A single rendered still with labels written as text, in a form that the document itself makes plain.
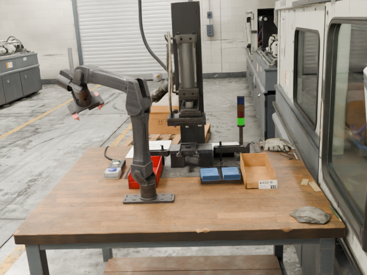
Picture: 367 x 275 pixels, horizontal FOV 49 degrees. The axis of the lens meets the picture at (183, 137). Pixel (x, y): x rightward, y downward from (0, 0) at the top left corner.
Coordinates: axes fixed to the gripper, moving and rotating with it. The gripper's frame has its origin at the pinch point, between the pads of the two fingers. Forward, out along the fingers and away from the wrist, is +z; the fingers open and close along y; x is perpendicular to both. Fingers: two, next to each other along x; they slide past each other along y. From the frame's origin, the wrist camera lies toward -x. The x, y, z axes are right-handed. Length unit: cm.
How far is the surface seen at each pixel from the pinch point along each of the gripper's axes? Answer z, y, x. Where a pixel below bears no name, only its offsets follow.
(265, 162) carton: 20, -58, 54
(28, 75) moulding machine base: 618, -21, -570
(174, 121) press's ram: 11.6, -32.6, 17.5
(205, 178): 8, -27, 49
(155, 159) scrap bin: 25.9, -18.2, 23.2
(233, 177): 7, -37, 56
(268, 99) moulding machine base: 251, -224, -66
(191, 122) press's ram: 11.4, -38.9, 22.5
